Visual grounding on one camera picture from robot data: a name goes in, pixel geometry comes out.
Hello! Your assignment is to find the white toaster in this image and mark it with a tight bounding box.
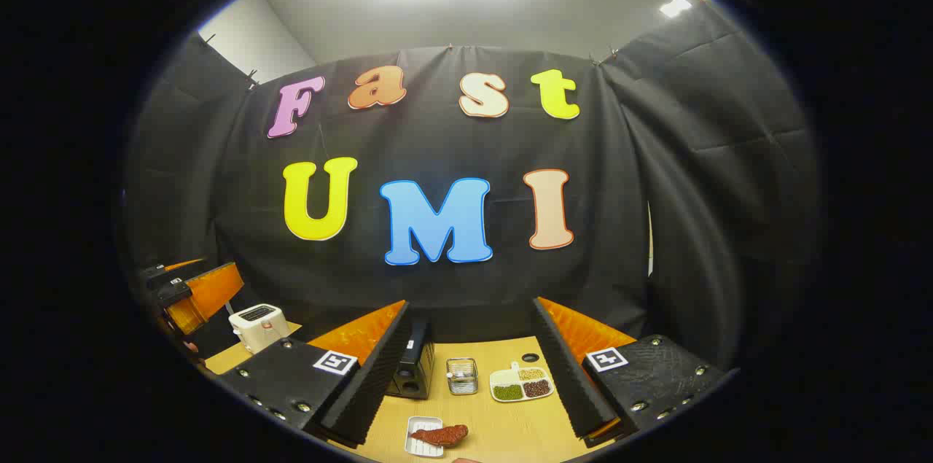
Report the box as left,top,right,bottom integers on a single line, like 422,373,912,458
229,303,291,355

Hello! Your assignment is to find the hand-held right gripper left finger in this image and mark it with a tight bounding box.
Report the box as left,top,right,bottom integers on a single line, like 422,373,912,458
216,300,411,448

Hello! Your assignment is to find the small wire basket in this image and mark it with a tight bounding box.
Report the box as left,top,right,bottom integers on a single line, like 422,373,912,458
445,357,480,397

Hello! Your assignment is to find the red-brown meat piece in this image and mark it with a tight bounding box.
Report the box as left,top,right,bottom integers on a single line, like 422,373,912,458
410,424,469,448

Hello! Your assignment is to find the white divided plate of beans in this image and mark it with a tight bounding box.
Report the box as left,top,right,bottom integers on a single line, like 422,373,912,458
488,362,555,404

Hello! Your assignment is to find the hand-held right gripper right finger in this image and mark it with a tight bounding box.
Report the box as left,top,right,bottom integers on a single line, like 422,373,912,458
531,296,727,449

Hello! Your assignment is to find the black electric oven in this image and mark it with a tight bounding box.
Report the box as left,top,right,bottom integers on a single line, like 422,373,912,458
386,316,437,400

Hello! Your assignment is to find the white ribbed rectangular plate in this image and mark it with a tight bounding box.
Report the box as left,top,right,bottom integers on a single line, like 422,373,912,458
405,416,446,459

